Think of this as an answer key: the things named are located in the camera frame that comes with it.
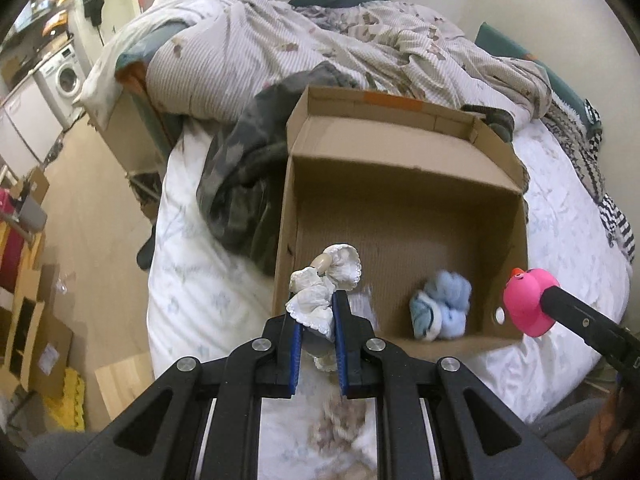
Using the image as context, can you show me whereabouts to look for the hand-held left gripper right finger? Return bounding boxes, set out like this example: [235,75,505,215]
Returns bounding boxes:
[332,290,576,480]

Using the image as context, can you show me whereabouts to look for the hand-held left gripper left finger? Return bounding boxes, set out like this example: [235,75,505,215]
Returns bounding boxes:
[55,312,304,480]

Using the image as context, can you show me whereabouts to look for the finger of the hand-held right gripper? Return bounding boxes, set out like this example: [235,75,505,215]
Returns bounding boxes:
[540,285,640,386]

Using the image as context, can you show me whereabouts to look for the white frilly sock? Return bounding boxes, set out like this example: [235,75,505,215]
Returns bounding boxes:
[286,243,363,373]

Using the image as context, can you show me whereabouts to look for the pink rubber duck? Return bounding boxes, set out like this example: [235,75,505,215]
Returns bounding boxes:
[502,267,557,337]

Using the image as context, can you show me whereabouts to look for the blue fuzzy sock ball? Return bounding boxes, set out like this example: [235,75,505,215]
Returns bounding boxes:
[409,270,473,343]

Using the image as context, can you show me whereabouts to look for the cardboard box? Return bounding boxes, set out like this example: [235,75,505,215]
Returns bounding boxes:
[272,85,531,356]

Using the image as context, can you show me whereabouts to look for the white bed sheet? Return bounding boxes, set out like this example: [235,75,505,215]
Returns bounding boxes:
[147,115,632,480]

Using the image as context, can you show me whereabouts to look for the black and white checked cloth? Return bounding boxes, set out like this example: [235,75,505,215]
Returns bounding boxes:
[542,100,632,261]

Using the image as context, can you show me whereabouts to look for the light wooden board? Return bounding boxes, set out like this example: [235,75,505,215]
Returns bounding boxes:
[95,352,157,417]

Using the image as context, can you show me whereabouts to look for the camouflage garment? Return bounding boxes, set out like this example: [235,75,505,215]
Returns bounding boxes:
[196,62,361,276]

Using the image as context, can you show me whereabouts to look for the dark grey cloth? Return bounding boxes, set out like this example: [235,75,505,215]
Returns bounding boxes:
[461,104,516,142]

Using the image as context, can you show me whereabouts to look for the yellow foam mat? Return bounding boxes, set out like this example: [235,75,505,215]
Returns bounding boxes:
[42,366,87,432]

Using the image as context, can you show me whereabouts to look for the teal cushion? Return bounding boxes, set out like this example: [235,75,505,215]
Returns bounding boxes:
[475,22,601,136]

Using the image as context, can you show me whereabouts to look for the flat cardboard boxes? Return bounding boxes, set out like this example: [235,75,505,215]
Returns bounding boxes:
[0,264,74,397]

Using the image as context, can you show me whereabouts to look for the grey bin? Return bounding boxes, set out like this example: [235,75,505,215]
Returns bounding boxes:
[19,194,49,232]

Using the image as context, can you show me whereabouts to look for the striped patterned duvet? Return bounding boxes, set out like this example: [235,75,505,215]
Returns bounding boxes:
[82,0,553,128]

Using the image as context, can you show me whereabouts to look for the white cabinet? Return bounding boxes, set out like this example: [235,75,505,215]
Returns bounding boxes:
[0,77,66,176]

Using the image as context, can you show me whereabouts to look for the white washing machine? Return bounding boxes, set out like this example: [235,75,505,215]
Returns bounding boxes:
[37,42,87,117]

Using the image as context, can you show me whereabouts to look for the black hanging bag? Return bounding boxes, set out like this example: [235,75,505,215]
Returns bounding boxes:
[82,0,107,27]

